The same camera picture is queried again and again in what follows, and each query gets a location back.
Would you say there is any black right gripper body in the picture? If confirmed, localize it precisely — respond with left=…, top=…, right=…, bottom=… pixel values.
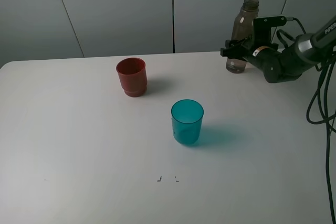
left=243, top=16, right=287, bottom=82

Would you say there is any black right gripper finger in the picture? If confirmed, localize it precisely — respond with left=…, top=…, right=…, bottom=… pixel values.
left=220, top=46, right=249, bottom=58
left=225, top=36, right=253, bottom=48

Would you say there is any smoky transparent water bottle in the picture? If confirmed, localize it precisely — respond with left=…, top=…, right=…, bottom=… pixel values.
left=226, top=0, right=259, bottom=73

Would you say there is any teal translucent plastic cup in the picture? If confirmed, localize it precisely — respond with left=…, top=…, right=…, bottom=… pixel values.
left=171, top=99, right=204, bottom=145

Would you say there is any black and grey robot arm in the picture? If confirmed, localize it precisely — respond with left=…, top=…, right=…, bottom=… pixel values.
left=220, top=16, right=335, bottom=83

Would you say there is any red plastic cup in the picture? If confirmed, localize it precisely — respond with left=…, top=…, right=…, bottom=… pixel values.
left=116, top=58, right=148, bottom=98

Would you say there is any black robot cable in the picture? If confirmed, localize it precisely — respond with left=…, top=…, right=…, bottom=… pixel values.
left=276, top=16, right=336, bottom=224

